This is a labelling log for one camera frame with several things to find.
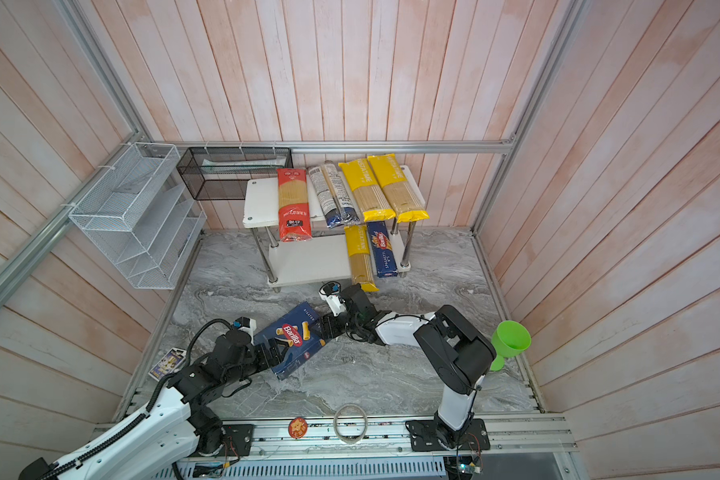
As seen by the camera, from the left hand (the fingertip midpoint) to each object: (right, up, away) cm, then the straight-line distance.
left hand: (278, 356), depth 81 cm
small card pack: (-32, -3, +3) cm, 33 cm away
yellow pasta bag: (+23, +26, +18) cm, 39 cm away
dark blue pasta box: (+4, +7, +5) cm, 9 cm away
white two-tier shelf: (+10, +27, +20) cm, 35 cm away
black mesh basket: (-26, +57, +22) cm, 67 cm away
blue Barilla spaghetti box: (+31, +30, +20) cm, 48 cm away
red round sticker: (+7, -17, -5) cm, 19 cm away
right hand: (+10, +7, +7) cm, 14 cm away
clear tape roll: (+17, -17, -7) cm, 24 cm away
